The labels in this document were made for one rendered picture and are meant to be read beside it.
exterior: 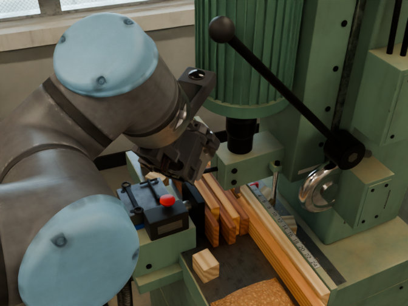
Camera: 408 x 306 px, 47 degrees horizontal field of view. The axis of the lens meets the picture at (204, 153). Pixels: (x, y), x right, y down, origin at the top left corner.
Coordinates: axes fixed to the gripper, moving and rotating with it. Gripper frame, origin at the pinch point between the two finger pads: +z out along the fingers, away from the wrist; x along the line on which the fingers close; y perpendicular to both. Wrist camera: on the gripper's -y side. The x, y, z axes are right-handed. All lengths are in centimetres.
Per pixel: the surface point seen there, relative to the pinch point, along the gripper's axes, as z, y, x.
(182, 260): 21.2, 17.4, -3.8
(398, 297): 60, 7, 40
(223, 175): 16.7, -0.8, -0.6
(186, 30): 114, -83, -73
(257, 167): 19.9, -5.1, 4.6
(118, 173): 153, -13, -99
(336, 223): 38.5, -2.4, 21.5
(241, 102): 0.0, -10.1, 3.1
